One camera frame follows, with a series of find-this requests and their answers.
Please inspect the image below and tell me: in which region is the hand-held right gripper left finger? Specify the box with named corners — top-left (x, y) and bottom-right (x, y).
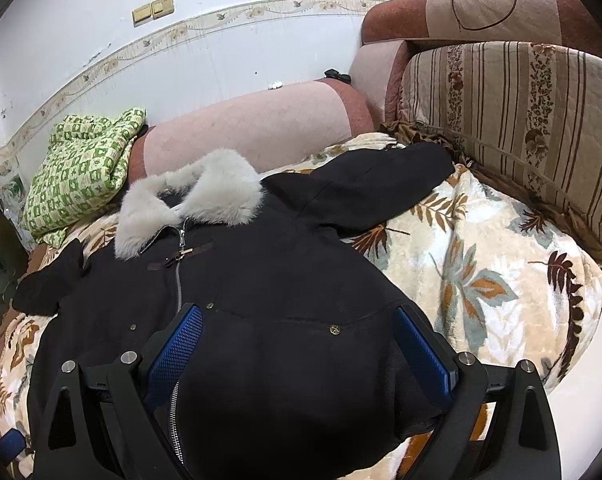
top-left (32, 304), bottom-right (205, 480)

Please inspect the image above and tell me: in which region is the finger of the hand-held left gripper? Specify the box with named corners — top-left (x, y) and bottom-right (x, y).
top-left (0, 431), bottom-right (26, 462)

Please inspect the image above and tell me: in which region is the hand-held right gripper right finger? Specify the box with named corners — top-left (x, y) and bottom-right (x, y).
top-left (393, 304), bottom-right (562, 480)

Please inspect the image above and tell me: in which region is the black coat with fur collar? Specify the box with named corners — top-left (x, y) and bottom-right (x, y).
top-left (12, 147), bottom-right (455, 480)

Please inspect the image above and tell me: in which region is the cream leaf print blanket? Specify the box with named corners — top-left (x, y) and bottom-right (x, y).
top-left (0, 132), bottom-right (602, 480)

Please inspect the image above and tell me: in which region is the green patterned quilt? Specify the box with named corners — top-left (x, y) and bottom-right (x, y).
top-left (20, 106), bottom-right (148, 249)

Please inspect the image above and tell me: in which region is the brown patterned cloth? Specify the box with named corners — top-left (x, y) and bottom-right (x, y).
top-left (385, 120), bottom-right (478, 167)

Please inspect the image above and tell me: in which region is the clear plastic bag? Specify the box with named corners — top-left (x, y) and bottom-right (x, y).
top-left (0, 160), bottom-right (30, 252)

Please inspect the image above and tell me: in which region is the brown and pink sofa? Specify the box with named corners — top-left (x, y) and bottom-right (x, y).
top-left (126, 0), bottom-right (602, 271)

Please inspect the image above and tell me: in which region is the striped floral cushion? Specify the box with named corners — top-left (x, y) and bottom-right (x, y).
top-left (397, 41), bottom-right (602, 267)

